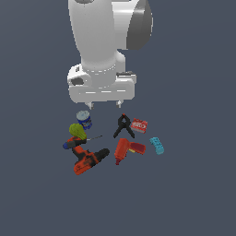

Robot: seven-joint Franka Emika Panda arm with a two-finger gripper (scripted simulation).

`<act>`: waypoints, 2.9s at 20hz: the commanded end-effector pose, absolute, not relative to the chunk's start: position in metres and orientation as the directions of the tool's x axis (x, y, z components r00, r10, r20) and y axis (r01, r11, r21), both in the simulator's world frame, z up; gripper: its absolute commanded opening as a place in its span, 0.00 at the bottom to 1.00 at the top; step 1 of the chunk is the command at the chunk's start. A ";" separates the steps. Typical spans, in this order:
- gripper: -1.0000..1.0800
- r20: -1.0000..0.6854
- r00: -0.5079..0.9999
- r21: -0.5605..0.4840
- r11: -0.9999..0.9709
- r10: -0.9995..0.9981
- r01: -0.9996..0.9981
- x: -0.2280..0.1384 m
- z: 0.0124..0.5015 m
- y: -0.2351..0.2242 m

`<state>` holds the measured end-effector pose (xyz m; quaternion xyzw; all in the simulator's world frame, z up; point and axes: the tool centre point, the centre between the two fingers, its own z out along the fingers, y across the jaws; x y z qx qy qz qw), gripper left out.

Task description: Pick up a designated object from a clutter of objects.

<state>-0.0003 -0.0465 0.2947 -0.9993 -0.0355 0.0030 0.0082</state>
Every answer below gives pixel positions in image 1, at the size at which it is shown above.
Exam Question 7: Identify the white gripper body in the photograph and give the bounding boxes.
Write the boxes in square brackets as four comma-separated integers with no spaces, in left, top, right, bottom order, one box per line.
[66,62,137,104]

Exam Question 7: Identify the blue can with grey lid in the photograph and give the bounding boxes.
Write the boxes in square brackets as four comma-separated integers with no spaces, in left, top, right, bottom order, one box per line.
[76,110,93,130]

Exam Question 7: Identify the black spring clamp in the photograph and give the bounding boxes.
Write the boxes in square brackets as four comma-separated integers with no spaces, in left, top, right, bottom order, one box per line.
[112,112,136,139]

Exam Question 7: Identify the yellow-green pear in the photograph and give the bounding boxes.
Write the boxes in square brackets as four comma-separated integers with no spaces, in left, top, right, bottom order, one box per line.
[68,123,88,141]

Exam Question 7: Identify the red box with white print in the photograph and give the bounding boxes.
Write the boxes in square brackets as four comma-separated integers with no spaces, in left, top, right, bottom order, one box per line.
[130,118,148,135]

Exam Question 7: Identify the red toy drill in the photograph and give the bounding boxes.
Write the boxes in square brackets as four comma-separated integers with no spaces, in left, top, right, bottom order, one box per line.
[113,137,147,166]

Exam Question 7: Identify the red and black power drill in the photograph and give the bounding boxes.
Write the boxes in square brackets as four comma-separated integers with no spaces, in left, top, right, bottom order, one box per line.
[72,144,111,176]

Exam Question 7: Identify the screwdriver with red blue handle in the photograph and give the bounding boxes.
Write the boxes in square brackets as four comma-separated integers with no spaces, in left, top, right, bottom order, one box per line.
[62,134,103,150]

